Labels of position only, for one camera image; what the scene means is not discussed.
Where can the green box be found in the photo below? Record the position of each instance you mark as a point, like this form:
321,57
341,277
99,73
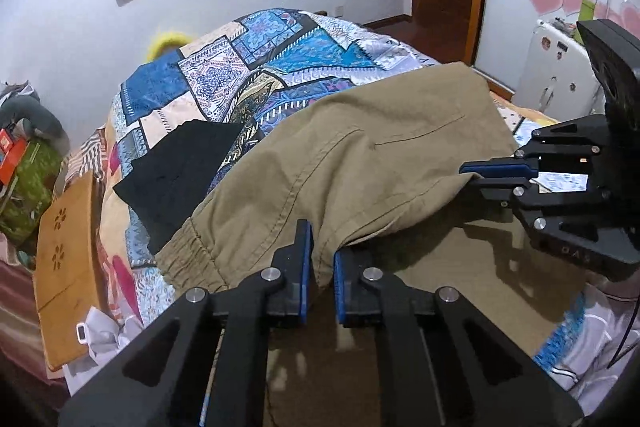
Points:
586,19

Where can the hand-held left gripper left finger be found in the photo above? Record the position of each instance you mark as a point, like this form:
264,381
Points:
303,257

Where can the white striped garment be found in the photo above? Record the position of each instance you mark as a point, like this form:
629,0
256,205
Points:
595,337

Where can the khaki pants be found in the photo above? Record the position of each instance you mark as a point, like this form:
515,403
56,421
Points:
375,147

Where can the black folded cloth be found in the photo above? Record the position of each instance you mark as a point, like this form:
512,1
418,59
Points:
170,177

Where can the blue patchwork bedspread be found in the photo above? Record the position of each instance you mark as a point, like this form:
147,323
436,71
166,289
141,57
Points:
280,57

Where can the orange box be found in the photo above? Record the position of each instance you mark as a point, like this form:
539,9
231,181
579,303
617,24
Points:
11,152

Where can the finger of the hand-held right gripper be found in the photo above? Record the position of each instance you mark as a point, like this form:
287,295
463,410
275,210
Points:
505,191
495,167

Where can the white wall socket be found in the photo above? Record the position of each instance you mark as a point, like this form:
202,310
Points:
340,11

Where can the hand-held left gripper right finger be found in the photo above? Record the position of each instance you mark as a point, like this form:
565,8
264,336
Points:
341,282

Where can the grey cloth bundle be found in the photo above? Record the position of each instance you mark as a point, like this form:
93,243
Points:
37,117

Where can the striped blanket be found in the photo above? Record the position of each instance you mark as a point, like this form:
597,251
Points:
20,297

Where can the yellow fluffy item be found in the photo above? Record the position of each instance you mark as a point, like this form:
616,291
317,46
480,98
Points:
167,43

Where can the white crumpled cloth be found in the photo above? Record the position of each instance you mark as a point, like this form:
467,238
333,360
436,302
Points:
102,337

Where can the green patterned bag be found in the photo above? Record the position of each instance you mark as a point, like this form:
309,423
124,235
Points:
27,187

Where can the brown wooden board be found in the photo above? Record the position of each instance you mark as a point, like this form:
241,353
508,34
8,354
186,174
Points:
67,257

